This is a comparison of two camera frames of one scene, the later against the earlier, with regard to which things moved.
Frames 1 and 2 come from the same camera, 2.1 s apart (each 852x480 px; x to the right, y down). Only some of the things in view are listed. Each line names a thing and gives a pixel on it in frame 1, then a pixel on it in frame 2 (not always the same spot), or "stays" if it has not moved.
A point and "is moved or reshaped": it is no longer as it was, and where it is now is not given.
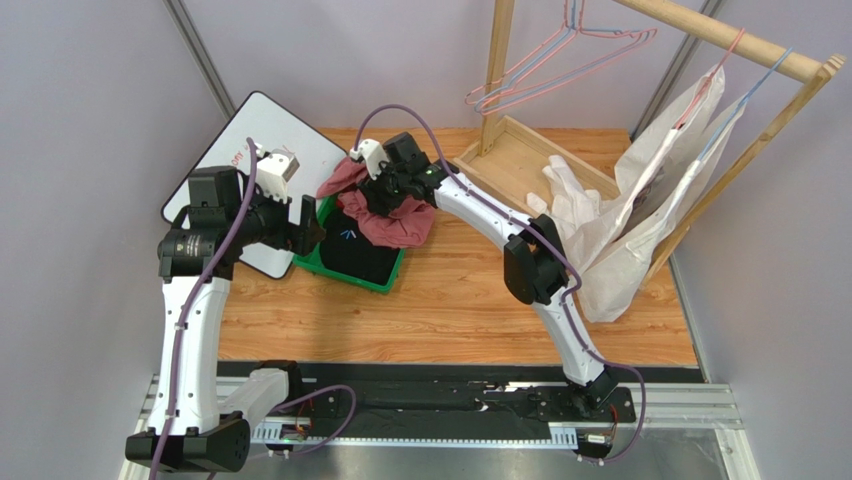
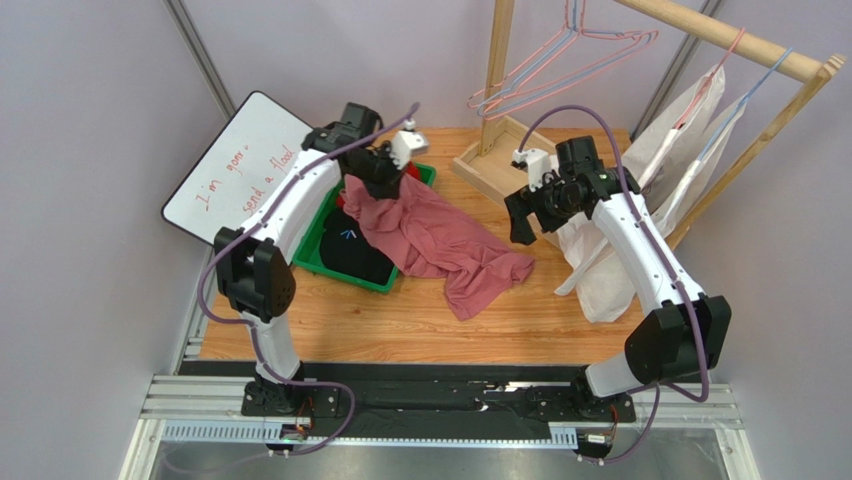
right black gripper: [387, 196] to [527, 202]
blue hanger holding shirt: [742, 103] stays
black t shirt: [346, 249] stays
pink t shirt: [410, 224] is moved or reshaped
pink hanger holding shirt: [712, 80] stays
